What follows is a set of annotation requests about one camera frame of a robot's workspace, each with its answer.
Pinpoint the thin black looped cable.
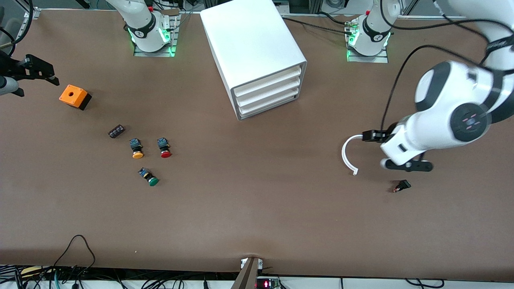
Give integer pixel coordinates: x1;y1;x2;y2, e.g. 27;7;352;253
52;234;97;277

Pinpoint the brown camera post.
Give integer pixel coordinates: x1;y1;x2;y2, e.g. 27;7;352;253
230;257;261;289

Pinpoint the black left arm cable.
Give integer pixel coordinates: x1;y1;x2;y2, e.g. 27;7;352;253
379;0;514;131

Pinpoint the orange box with black base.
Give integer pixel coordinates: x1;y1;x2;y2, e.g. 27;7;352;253
59;84;92;111

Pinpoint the green push button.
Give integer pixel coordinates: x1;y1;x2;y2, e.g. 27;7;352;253
138;167;159;187

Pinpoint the white curved plastic piece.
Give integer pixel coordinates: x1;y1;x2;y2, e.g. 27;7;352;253
341;134;365;176

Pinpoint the black cable to arm base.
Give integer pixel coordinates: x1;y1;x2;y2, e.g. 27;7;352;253
281;15;356;35

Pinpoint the red push button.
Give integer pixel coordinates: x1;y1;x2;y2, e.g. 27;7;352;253
157;137;172;159

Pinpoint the yellow push button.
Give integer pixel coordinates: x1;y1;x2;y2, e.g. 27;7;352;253
129;138;144;159

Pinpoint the white shallow drawer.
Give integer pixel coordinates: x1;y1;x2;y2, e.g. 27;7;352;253
239;88;300;120
235;76;302;108
232;65;302;98

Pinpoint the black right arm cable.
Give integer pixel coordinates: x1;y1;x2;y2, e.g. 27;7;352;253
0;0;35;57

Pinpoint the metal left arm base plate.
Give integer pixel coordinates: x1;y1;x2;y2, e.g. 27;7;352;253
346;22;389;63

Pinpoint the white drawer cabinet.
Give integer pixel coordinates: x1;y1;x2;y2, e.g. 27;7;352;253
200;0;308;121

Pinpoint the small red led display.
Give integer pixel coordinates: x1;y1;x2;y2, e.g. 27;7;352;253
255;276;281;289

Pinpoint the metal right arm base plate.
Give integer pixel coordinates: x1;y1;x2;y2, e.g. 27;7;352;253
133;14;178;57

